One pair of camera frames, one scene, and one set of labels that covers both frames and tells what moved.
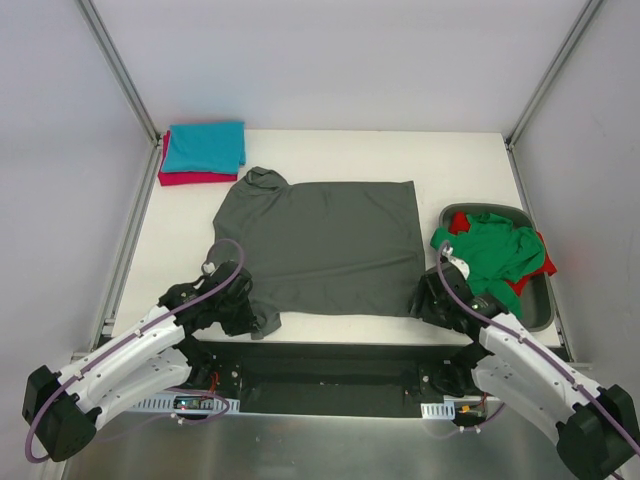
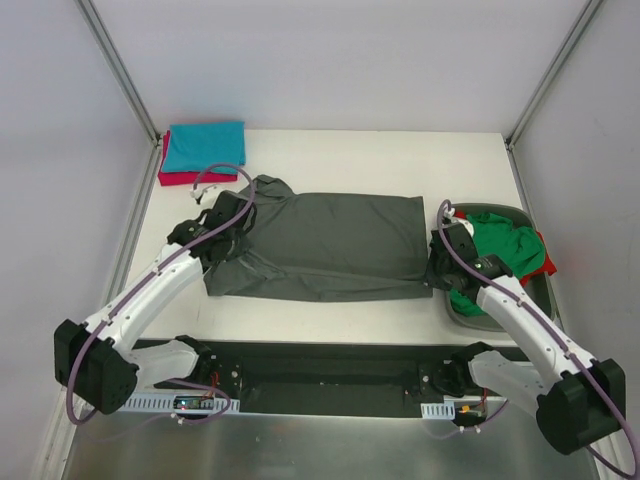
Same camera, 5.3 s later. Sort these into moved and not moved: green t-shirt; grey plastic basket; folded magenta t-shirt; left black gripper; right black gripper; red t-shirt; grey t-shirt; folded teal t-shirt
Moved: left black gripper; right black gripper; grey t-shirt
Not moved: grey plastic basket; folded teal t-shirt; red t-shirt; green t-shirt; folded magenta t-shirt
